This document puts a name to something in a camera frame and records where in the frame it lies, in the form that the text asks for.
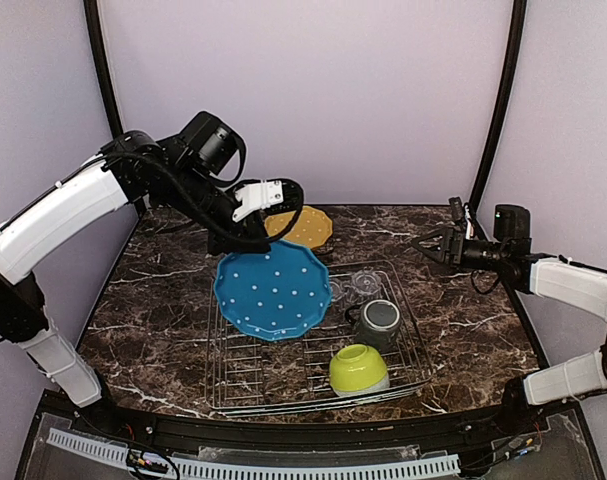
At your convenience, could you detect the wire dish rack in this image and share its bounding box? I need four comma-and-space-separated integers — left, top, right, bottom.
205, 260, 434, 418

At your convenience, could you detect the left black frame post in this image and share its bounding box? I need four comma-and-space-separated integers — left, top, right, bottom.
82, 0, 124, 140

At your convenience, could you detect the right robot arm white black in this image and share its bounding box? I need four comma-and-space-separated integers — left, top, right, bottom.
411, 198, 607, 407

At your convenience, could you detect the clear glass left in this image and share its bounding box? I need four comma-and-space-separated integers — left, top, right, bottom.
329, 278, 347, 304

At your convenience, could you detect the black frame post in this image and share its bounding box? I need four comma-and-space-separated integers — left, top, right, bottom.
469, 0, 528, 210
82, 0, 124, 140

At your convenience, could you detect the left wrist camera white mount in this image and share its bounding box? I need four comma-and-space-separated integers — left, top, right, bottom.
232, 178, 304, 223

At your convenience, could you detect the right black frame post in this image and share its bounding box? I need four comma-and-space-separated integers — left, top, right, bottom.
469, 0, 528, 210

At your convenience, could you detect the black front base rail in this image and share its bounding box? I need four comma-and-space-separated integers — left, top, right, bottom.
17, 391, 603, 479

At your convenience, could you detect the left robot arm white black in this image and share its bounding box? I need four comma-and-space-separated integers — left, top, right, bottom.
0, 111, 284, 408

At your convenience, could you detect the lime green bowl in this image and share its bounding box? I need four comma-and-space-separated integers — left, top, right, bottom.
329, 344, 390, 396

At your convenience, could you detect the clear glass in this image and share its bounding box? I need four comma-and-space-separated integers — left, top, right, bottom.
329, 278, 347, 304
350, 269, 382, 295

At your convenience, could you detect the yellow dotted plate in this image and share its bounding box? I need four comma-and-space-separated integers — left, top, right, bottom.
264, 206, 333, 250

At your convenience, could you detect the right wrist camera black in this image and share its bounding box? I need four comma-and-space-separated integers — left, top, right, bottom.
448, 197, 475, 239

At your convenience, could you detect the blue dotted plate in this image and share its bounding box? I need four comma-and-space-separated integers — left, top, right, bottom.
213, 240, 332, 342

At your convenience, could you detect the grey mug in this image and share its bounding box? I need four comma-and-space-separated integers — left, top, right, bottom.
344, 299, 401, 354

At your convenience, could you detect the white slotted cable duct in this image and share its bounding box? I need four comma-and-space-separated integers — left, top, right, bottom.
46, 427, 462, 480

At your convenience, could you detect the clear glass right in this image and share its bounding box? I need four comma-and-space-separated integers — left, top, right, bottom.
350, 269, 382, 295

